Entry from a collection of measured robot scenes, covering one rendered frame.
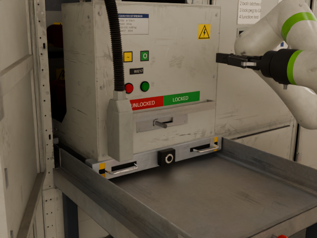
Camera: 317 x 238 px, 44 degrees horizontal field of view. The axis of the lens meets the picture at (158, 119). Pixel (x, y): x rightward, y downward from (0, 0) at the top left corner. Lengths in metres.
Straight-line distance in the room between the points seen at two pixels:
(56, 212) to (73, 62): 0.54
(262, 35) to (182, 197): 0.62
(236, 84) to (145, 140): 0.67
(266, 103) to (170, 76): 0.81
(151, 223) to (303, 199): 0.48
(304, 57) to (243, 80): 0.83
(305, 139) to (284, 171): 1.02
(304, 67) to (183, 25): 0.46
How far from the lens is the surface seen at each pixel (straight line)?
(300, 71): 1.03
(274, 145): 2.13
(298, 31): 1.30
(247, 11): 1.81
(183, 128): 1.36
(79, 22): 1.21
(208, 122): 1.44
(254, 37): 1.41
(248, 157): 1.43
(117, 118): 1.08
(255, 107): 1.94
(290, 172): 1.33
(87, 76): 1.19
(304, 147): 2.36
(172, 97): 1.31
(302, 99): 1.58
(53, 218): 1.47
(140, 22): 1.21
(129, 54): 1.19
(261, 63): 1.11
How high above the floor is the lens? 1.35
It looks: 15 degrees down
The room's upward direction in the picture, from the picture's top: 1 degrees clockwise
